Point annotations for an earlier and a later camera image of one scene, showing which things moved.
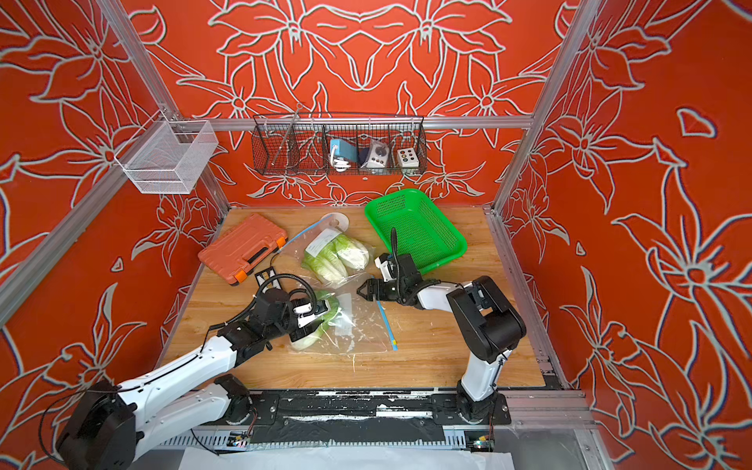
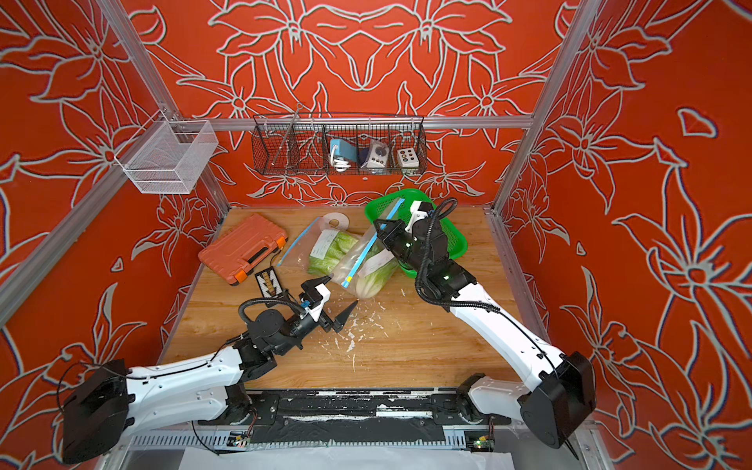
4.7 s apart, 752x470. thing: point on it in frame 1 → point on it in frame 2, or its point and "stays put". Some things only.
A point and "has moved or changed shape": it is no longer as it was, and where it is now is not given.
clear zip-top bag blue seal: [354, 323] → [365, 265]
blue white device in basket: [342, 154] stays put
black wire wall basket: [339, 145] stays put
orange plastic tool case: [235, 253] stays put
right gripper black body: [393, 291] → [404, 247]
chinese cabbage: [311, 338] has moved or changed shape
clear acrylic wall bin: [165, 157] stays put
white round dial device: [378, 156] stays put
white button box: [408, 160] stays put
